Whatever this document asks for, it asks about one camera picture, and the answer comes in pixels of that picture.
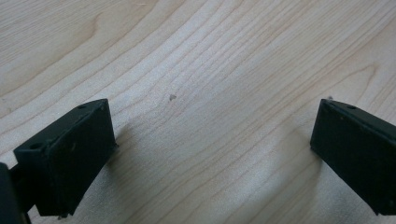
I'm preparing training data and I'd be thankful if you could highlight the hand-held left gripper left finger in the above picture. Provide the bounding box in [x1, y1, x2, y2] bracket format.
[12, 98, 119, 218]

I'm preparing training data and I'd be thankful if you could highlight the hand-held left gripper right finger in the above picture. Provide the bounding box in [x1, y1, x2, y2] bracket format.
[309, 98, 396, 217]

